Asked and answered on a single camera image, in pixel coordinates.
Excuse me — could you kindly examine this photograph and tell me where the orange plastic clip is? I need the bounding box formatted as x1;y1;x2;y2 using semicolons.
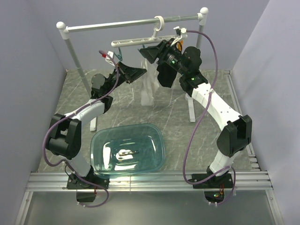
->
176;42;183;52

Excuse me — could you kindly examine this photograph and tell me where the aluminium rail frame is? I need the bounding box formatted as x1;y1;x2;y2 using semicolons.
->
17;79;284;225

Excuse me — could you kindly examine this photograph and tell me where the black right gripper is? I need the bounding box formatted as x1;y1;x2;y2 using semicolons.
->
140;38;188;76

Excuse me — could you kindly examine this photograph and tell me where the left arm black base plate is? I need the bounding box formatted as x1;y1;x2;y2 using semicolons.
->
66;174;110;208

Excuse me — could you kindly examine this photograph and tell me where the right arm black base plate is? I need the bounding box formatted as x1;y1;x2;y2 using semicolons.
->
191;172;236;203

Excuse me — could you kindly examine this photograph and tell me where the white plastic clip hanger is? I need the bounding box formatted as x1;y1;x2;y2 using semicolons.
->
111;16;176;48

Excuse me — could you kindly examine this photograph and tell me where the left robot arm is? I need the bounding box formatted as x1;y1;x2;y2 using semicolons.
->
42;62;147;188

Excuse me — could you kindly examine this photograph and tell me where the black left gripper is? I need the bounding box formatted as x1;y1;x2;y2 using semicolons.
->
105;61;147;95

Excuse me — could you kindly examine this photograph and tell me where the teal transparent plastic basin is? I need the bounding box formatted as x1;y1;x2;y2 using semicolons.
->
90;123;165;179

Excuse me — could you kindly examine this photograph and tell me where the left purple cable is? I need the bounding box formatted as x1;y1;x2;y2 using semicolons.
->
43;49;122;208

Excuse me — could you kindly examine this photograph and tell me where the white underwear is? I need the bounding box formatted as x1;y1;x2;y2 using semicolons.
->
141;59;159;106

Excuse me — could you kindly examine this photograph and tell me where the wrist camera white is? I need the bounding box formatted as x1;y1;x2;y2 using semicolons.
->
99;50;116;65
171;26;188;46

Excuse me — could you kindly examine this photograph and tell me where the silver white clothes rack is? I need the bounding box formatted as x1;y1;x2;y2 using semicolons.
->
56;7;209;132

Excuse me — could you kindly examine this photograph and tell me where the teal plastic clip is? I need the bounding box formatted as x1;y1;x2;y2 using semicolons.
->
114;47;123;61

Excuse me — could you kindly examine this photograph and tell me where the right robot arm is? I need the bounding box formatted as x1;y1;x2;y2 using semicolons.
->
139;40;252;188

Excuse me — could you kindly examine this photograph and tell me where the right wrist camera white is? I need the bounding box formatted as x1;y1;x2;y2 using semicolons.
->
171;26;188;46

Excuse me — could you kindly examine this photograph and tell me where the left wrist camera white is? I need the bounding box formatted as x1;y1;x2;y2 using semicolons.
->
99;50;116;65

